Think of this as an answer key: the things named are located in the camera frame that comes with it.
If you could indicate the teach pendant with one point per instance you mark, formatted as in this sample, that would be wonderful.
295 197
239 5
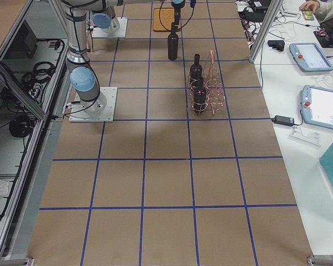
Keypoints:
310 57
317 106

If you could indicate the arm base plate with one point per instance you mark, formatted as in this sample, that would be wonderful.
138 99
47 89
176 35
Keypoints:
97 111
120 33

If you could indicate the black power brick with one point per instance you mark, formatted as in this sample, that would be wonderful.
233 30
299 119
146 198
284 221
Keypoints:
283 120

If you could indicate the lower teach pendant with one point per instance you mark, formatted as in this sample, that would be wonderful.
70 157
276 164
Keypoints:
317 106

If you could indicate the person hand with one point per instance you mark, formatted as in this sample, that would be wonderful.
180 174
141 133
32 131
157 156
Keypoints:
311 5

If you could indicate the aluminium frame post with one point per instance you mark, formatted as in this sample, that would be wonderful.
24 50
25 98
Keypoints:
264 29

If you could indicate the copper wire bottle basket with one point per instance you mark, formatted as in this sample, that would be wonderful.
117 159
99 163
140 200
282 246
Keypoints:
215 98

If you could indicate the black handheld device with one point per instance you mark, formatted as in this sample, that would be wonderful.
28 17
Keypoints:
278 45

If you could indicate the clear acrylic stand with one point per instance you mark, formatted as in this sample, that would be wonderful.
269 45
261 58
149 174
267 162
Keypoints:
309 137

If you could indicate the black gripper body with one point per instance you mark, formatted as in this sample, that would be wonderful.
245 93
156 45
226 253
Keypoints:
176 11

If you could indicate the wooden tray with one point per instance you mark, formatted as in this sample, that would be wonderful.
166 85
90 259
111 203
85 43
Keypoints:
162 19

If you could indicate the green smartphone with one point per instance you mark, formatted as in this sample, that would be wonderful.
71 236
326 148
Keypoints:
308 15

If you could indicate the upper teach pendant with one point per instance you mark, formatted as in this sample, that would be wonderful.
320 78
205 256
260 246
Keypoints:
310 57

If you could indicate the dark wine bottle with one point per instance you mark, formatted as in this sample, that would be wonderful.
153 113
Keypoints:
195 71
199 96
173 41

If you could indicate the aluminium side frame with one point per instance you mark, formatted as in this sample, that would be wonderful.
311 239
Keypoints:
34 85

